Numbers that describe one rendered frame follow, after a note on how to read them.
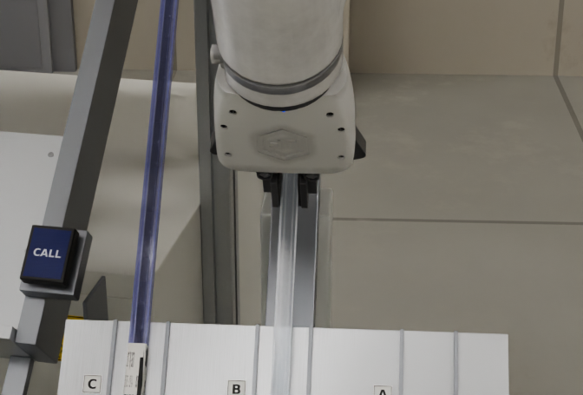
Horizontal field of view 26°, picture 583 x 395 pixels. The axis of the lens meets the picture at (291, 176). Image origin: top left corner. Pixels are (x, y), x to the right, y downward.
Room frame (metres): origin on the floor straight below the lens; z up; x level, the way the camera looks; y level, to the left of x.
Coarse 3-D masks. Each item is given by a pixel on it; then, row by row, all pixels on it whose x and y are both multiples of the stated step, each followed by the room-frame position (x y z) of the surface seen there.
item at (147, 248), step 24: (168, 0) 1.04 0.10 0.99; (168, 24) 1.02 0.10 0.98; (168, 48) 1.00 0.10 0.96; (168, 72) 0.99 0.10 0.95; (168, 96) 0.98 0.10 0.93; (144, 192) 0.92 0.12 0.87; (144, 216) 0.90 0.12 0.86; (144, 240) 0.89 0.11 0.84; (144, 264) 0.87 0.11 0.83; (144, 288) 0.86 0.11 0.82; (144, 312) 0.85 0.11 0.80; (144, 336) 0.83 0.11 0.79
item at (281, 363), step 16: (288, 176) 0.91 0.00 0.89; (288, 192) 0.90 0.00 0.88; (288, 208) 0.89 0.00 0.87; (288, 224) 0.89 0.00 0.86; (288, 240) 0.88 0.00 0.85; (288, 256) 0.87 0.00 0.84; (288, 272) 0.86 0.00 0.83; (288, 288) 0.85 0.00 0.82; (288, 304) 0.84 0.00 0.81; (288, 320) 0.83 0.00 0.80; (288, 336) 0.83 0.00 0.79; (272, 352) 0.82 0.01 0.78; (288, 352) 0.82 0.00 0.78; (272, 368) 0.81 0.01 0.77; (288, 368) 0.81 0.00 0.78; (272, 384) 0.80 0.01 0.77; (288, 384) 0.80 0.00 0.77
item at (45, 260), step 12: (36, 228) 0.98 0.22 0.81; (36, 240) 0.97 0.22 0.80; (48, 240) 0.97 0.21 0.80; (60, 240) 0.97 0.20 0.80; (36, 252) 0.96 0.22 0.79; (48, 252) 0.96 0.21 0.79; (60, 252) 0.96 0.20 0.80; (36, 264) 0.95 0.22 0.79; (48, 264) 0.95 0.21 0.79; (60, 264) 0.95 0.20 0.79; (36, 276) 0.95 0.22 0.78; (48, 276) 0.95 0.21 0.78; (60, 276) 0.94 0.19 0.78
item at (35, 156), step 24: (0, 144) 1.09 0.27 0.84; (24, 144) 1.09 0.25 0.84; (48, 144) 1.09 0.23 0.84; (0, 168) 1.07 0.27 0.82; (24, 168) 1.07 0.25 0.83; (48, 168) 1.07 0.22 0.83; (0, 192) 1.06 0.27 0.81; (24, 192) 1.05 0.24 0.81; (48, 192) 1.05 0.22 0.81; (0, 216) 1.04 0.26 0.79; (24, 216) 1.03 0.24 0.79; (0, 240) 1.02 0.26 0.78; (24, 240) 1.02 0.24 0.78; (0, 264) 1.00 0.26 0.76; (0, 288) 0.99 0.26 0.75; (0, 312) 0.97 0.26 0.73
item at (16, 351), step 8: (0, 328) 0.94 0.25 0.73; (8, 328) 0.94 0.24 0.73; (0, 336) 0.93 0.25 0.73; (8, 336) 0.93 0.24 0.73; (0, 344) 0.95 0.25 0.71; (8, 344) 0.94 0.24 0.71; (0, 352) 0.97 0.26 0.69; (8, 352) 0.97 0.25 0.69; (16, 352) 0.96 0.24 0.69; (24, 352) 0.96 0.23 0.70
